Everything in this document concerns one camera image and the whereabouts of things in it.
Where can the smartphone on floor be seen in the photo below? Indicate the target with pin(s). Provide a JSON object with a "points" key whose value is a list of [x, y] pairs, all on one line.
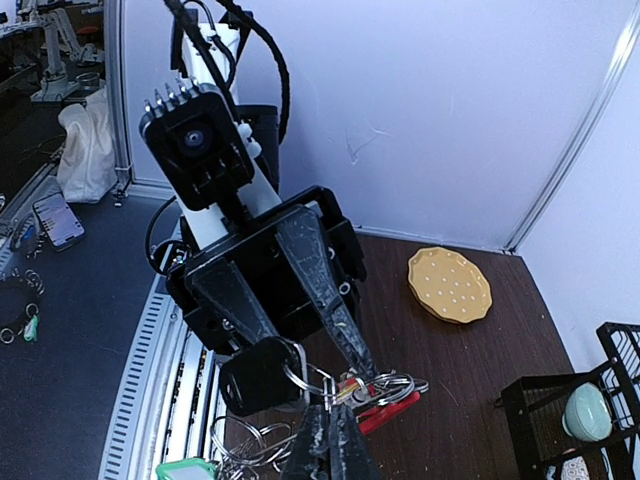
{"points": [[61, 226]]}

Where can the black wire dish rack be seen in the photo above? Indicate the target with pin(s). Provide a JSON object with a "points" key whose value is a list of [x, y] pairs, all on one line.
{"points": [[559, 423]]}

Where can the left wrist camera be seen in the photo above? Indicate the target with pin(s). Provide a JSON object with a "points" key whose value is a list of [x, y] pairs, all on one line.
{"points": [[205, 154]]}

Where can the white plastic bag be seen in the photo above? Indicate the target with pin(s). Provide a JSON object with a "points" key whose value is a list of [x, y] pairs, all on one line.
{"points": [[86, 172]]}

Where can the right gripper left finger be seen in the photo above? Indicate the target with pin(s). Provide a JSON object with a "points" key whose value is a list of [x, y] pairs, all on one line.
{"points": [[310, 456]]}

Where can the left aluminium frame post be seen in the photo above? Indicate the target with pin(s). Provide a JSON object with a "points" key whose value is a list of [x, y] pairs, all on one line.
{"points": [[623, 50]]}

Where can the black-capped silver key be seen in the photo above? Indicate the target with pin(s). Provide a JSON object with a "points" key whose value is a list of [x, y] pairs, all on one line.
{"points": [[255, 380]]}

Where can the aluminium front rail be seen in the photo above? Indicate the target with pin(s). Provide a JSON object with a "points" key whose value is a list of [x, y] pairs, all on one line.
{"points": [[167, 398]]}

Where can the large keyring with red handle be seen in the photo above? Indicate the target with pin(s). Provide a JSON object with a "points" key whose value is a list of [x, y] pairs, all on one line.
{"points": [[374, 404]]}

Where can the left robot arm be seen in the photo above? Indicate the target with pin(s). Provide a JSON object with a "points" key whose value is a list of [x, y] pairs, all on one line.
{"points": [[209, 225]]}

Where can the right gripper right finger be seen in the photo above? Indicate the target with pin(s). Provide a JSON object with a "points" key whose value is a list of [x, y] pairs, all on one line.
{"points": [[350, 457]]}

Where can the celadon green bowl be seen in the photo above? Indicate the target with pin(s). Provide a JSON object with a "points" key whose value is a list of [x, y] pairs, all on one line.
{"points": [[587, 416]]}

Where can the spare keyring on floor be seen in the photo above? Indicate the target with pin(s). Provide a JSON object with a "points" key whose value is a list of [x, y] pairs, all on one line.
{"points": [[25, 323]]}

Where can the pink patterned bowl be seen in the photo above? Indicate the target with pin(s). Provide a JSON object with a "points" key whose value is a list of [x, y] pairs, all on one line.
{"points": [[579, 468]]}

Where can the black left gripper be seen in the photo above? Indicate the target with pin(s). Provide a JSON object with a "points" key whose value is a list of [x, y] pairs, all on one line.
{"points": [[291, 272]]}

